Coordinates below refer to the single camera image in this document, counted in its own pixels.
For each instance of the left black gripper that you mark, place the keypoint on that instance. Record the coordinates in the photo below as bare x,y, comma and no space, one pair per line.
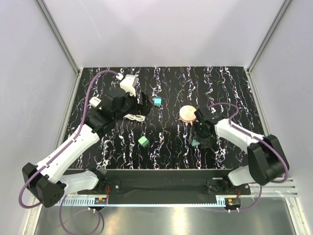
144,109

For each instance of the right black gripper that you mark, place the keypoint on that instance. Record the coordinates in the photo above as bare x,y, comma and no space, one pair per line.
207,143

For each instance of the teal plug adapter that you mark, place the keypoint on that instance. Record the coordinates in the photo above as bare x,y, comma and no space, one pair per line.
195,143

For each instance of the pink round power socket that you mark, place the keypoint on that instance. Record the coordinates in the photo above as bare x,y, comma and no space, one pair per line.
187,114

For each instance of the green USB charger cube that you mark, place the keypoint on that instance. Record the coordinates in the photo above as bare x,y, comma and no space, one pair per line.
143,141

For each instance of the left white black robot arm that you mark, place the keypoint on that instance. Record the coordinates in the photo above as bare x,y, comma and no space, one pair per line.
46,180

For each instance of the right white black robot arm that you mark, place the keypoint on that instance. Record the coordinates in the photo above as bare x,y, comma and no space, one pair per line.
266,158

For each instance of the blue plug adapter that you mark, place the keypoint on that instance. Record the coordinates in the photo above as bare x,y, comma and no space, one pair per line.
157,101

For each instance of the white power strip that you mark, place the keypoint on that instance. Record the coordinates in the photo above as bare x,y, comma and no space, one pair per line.
94,102

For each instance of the black marbled table mat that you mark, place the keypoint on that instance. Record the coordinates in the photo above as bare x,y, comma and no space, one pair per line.
228,88

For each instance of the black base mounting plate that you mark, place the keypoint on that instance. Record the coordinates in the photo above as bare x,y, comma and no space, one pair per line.
166,187

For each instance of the slotted cable duct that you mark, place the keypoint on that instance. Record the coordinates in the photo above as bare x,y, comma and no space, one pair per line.
86,201

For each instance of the left aluminium frame post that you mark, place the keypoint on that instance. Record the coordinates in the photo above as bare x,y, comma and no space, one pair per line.
57,35

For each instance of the aluminium frame post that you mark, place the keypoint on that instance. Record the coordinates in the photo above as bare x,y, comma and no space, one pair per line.
57,35
269,34

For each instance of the right aluminium frame post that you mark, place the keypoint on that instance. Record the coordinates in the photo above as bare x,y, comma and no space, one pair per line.
269,34

